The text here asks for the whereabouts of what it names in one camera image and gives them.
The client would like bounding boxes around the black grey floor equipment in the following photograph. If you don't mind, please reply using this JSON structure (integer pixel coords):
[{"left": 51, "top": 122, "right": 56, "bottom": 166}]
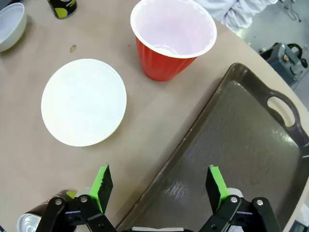
[{"left": 259, "top": 42, "right": 309, "bottom": 86}]

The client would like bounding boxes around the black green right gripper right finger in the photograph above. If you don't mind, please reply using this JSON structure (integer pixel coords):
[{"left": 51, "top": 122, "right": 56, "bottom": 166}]
[{"left": 197, "top": 165, "right": 282, "bottom": 232}]

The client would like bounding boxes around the dark brown serving tray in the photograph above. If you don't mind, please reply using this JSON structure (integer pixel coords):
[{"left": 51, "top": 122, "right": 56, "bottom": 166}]
[{"left": 115, "top": 62, "right": 309, "bottom": 232}]

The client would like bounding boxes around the white bowl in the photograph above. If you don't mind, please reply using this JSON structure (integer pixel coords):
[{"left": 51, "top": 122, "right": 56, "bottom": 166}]
[
  {"left": 41, "top": 58, "right": 127, "bottom": 147},
  {"left": 0, "top": 2, "right": 27, "bottom": 53}
]

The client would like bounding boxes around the red plastic cup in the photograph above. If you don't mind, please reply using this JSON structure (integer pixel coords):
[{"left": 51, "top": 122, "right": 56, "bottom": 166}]
[{"left": 130, "top": 0, "right": 217, "bottom": 82}]

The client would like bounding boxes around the person in white hooded jacket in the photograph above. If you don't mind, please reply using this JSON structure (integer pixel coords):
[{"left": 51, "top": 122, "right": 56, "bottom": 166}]
[{"left": 201, "top": 0, "right": 278, "bottom": 33}]

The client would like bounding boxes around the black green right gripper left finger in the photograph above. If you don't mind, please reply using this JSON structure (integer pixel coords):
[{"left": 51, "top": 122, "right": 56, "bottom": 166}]
[{"left": 35, "top": 162, "right": 117, "bottom": 232}]

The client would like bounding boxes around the black Pepsi can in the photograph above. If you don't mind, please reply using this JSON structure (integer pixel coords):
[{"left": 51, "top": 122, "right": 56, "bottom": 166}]
[
  {"left": 16, "top": 189, "right": 78, "bottom": 232},
  {"left": 47, "top": 0, "right": 78, "bottom": 19}
]

